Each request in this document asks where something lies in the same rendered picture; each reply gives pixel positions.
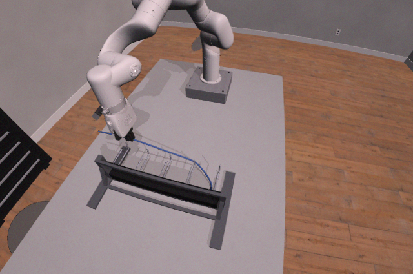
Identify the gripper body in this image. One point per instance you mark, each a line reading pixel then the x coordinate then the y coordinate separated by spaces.
pixel 121 121

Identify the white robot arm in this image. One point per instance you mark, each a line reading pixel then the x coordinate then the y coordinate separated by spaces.
pixel 115 69

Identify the dark grey rack with patch panel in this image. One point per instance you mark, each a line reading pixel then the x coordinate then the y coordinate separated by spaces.
pixel 179 190

